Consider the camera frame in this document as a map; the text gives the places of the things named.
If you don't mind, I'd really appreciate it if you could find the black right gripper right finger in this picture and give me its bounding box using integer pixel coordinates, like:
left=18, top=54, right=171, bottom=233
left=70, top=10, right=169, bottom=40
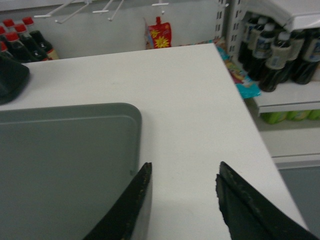
left=215, top=161, right=317, bottom=240

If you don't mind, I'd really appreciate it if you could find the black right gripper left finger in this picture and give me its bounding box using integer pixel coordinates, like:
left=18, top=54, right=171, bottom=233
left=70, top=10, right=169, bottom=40
left=84, top=162, right=152, bottom=240

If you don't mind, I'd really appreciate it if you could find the grey-silver rectangular tray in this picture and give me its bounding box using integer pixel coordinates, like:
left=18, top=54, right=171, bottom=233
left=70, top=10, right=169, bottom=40
left=0, top=103, right=142, bottom=240

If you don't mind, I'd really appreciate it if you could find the white checkout table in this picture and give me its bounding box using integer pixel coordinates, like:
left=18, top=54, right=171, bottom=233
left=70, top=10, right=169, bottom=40
left=0, top=44, right=306, bottom=240

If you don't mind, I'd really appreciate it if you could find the teal snack pack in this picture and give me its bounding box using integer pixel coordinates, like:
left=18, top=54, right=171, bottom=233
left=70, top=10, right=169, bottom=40
left=214, top=37, right=261, bottom=99

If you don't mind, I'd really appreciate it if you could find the dark drink bottle white cap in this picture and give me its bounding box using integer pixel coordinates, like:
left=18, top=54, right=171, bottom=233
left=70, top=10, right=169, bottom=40
left=258, top=31, right=292, bottom=92

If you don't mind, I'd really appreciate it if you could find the white metal shelf unit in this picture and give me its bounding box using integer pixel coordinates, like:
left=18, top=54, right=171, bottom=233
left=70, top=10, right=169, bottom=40
left=0, top=0, right=320, bottom=171

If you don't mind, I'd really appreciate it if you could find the black scanner base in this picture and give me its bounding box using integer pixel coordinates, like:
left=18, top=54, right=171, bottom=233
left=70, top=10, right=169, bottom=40
left=0, top=55, right=30, bottom=105

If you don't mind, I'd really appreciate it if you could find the red cap soy sauce bottle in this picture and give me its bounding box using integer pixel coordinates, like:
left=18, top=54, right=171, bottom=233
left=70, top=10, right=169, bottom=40
left=22, top=16, right=60, bottom=60

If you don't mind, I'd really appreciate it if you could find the red spout pouch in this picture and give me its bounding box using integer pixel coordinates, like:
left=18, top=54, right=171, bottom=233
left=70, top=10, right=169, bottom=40
left=145, top=16, right=172, bottom=50

